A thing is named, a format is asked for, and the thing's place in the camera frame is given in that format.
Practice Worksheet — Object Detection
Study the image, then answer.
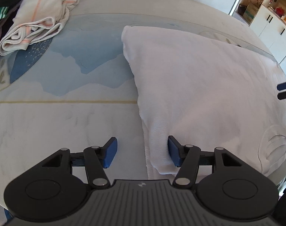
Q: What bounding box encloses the white sideboard cabinet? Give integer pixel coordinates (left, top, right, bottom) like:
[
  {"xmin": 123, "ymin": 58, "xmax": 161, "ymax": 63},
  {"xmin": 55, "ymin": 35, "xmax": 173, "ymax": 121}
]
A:
[{"xmin": 230, "ymin": 0, "xmax": 286, "ymax": 75}]

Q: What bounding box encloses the blue patterned table mat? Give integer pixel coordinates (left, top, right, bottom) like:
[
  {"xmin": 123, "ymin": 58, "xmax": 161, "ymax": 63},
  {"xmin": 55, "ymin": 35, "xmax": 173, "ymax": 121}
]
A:
[{"xmin": 0, "ymin": 14, "xmax": 270, "ymax": 104}]

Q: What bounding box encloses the white sweatshirt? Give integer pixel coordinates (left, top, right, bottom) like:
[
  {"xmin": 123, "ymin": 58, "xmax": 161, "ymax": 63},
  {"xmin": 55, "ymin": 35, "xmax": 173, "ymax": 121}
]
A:
[{"xmin": 121, "ymin": 26, "xmax": 286, "ymax": 179}]

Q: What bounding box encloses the cream garment with orange stripe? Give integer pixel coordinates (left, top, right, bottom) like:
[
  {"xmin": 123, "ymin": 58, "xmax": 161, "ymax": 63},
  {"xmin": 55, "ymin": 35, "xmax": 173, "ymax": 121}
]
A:
[{"xmin": 0, "ymin": 0, "xmax": 79, "ymax": 56}]

